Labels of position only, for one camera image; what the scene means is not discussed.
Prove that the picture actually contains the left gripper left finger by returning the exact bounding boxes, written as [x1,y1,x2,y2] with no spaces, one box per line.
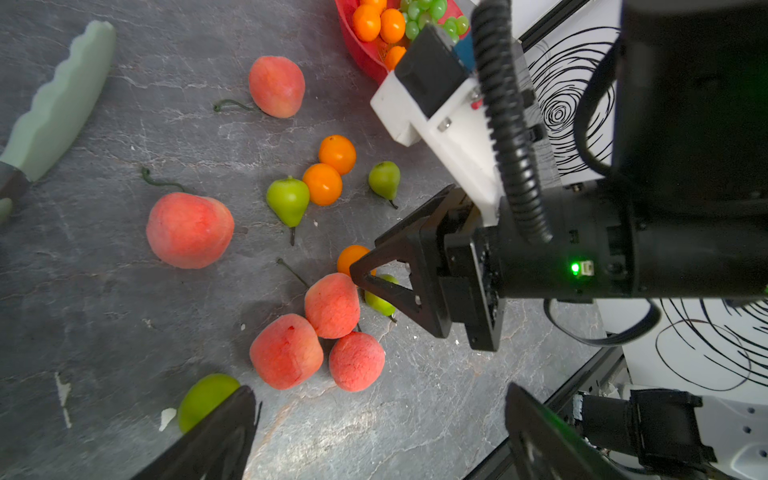
[133,386,260,480]

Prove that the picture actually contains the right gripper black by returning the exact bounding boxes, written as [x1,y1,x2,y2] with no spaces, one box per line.
[350,186,636,351]

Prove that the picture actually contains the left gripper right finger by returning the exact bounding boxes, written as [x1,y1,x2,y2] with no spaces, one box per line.
[505,383,625,479]

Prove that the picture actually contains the orange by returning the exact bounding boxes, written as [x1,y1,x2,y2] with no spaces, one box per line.
[384,45,407,71]
[317,135,357,176]
[380,8,406,44]
[359,0,387,14]
[302,163,343,206]
[337,245,370,277]
[352,3,382,42]

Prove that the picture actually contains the red flower fruit bowl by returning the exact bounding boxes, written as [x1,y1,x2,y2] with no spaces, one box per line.
[335,0,469,85]

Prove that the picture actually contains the green grape bunch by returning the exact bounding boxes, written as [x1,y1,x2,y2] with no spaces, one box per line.
[397,0,470,42]

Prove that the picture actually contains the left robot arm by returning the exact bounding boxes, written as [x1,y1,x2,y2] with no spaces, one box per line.
[136,383,767,479]

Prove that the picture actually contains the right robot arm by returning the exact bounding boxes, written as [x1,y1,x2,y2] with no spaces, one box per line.
[351,1,767,351]

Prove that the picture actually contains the green pear lower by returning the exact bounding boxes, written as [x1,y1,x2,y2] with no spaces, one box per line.
[364,291,396,322]

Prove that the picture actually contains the green pear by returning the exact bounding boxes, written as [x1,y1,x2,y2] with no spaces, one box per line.
[368,161,401,209]
[266,177,310,246]
[364,291,396,322]

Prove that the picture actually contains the green apple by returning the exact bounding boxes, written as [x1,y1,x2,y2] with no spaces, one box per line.
[178,373,241,434]

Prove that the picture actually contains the peach bottom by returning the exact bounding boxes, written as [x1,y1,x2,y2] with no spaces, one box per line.
[329,332,386,392]

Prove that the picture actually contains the green pear upper right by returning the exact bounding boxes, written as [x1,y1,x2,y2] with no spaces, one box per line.
[368,161,401,209]

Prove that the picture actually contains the green pear left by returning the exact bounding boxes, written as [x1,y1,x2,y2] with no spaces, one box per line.
[266,177,310,246]

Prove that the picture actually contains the peach top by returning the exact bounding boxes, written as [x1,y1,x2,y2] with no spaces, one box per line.
[248,56,306,119]

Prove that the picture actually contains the metal green-tipped tongs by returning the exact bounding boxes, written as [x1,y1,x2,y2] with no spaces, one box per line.
[1,20,117,221]

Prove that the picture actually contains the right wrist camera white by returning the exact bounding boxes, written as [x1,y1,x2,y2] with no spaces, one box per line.
[369,22,565,228]

